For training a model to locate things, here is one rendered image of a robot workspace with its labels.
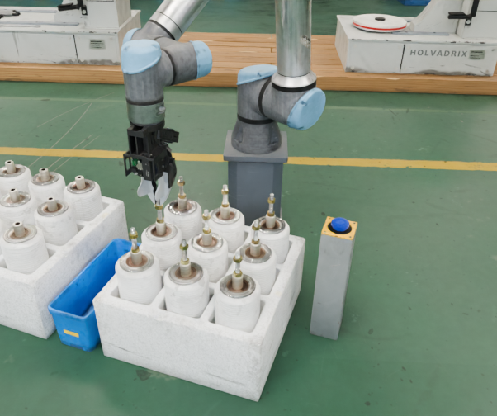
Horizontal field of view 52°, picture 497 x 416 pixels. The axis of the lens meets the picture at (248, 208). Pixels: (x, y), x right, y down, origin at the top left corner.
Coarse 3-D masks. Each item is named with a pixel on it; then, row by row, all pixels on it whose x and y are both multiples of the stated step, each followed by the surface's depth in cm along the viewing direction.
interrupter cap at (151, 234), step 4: (168, 224) 123; (172, 224) 123; (148, 228) 122; (152, 228) 122; (168, 228) 122; (172, 228) 122; (176, 228) 122; (148, 232) 120; (152, 232) 121; (156, 232) 121; (168, 232) 121; (172, 232) 120; (176, 232) 120; (148, 236) 119; (152, 236) 119; (156, 236) 119; (160, 236) 119; (164, 236) 119; (168, 236) 119; (172, 236) 119; (152, 240) 118; (156, 240) 118; (160, 240) 118; (164, 240) 118
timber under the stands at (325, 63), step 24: (216, 48) 317; (240, 48) 318; (264, 48) 319; (312, 48) 320; (0, 72) 280; (24, 72) 280; (48, 72) 279; (72, 72) 279; (96, 72) 278; (120, 72) 277; (216, 72) 277; (336, 72) 280
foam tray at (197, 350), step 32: (288, 256) 125; (288, 288) 121; (128, 320) 111; (160, 320) 107; (192, 320) 107; (288, 320) 131; (128, 352) 117; (160, 352) 113; (192, 352) 109; (224, 352) 106; (256, 352) 102; (224, 384) 111; (256, 384) 108
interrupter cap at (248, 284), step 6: (228, 276) 107; (246, 276) 108; (222, 282) 106; (228, 282) 106; (246, 282) 106; (252, 282) 106; (222, 288) 104; (228, 288) 104; (246, 288) 104; (252, 288) 104; (228, 294) 103; (234, 294) 103; (240, 294) 103; (246, 294) 103
